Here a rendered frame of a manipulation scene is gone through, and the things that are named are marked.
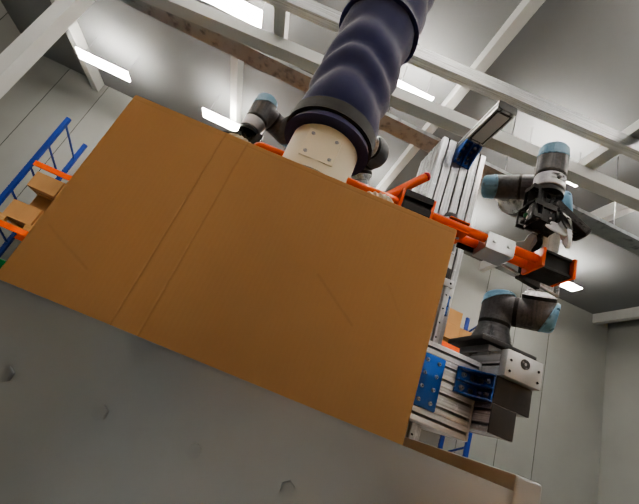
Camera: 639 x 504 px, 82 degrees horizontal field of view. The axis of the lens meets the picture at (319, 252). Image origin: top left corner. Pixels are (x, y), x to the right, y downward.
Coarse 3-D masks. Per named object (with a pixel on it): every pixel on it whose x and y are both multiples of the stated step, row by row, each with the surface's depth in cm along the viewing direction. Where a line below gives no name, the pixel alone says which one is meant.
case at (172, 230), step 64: (128, 128) 60; (192, 128) 62; (64, 192) 54; (128, 192) 56; (192, 192) 58; (256, 192) 59; (320, 192) 61; (64, 256) 51; (128, 256) 53; (192, 256) 54; (256, 256) 56; (320, 256) 57; (384, 256) 59; (448, 256) 61; (128, 320) 50; (192, 320) 51; (256, 320) 52; (320, 320) 54; (384, 320) 55; (256, 384) 50; (320, 384) 51; (384, 384) 52
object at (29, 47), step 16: (64, 0) 289; (80, 0) 295; (48, 16) 281; (64, 16) 287; (32, 32) 274; (48, 32) 279; (64, 32) 292; (16, 48) 267; (32, 48) 272; (48, 48) 285; (0, 64) 261; (16, 64) 265; (32, 64) 277; (0, 80) 259; (16, 80) 270; (0, 96) 264
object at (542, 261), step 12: (540, 252) 85; (552, 252) 85; (528, 264) 87; (540, 264) 83; (552, 264) 84; (564, 264) 85; (576, 264) 84; (528, 276) 88; (540, 276) 87; (552, 276) 85; (564, 276) 83
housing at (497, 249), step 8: (488, 232) 85; (488, 240) 84; (496, 240) 84; (504, 240) 85; (512, 240) 85; (480, 248) 86; (488, 248) 84; (496, 248) 84; (504, 248) 84; (512, 248) 84; (480, 256) 88; (488, 256) 86; (496, 256) 85; (504, 256) 84; (512, 256) 83; (496, 264) 88
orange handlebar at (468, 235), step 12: (264, 144) 85; (348, 180) 85; (384, 192) 85; (444, 216) 85; (456, 228) 84; (468, 228) 84; (456, 240) 88; (468, 240) 88; (480, 240) 85; (516, 252) 84; (528, 252) 84; (516, 264) 88
